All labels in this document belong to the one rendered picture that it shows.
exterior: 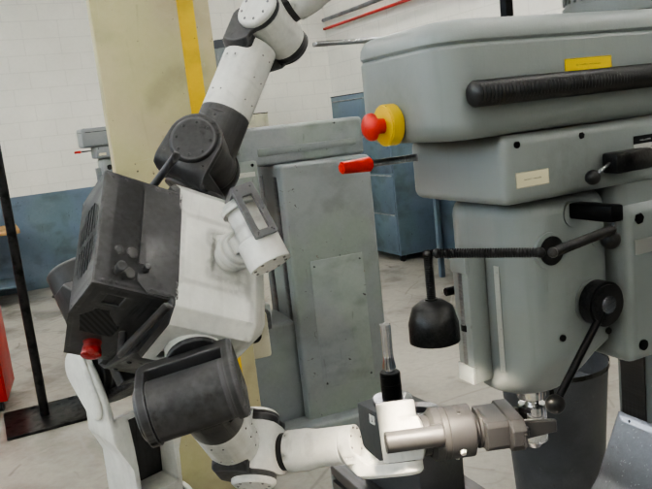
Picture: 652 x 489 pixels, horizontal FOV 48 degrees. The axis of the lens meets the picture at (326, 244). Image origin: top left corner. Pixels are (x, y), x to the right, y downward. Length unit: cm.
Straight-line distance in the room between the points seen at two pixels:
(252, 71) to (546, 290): 63
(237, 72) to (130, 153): 140
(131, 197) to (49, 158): 883
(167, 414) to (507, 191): 56
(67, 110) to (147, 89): 731
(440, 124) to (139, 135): 182
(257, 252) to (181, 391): 22
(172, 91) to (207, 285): 168
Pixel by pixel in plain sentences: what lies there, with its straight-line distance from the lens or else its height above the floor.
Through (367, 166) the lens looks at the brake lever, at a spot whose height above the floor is 170.
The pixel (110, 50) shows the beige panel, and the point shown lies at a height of 208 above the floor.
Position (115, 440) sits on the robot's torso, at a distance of 145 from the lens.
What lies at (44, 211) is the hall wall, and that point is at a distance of 998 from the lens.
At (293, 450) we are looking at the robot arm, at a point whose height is 123.
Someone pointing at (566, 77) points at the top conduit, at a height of 180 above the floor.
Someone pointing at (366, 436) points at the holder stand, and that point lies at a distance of 174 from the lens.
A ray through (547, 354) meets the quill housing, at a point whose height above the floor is 139.
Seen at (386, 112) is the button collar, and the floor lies 178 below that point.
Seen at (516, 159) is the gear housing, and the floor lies 169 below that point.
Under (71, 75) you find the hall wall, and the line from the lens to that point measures 1005.
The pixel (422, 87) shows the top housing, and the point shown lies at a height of 181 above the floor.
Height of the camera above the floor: 178
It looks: 10 degrees down
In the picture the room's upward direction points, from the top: 6 degrees counter-clockwise
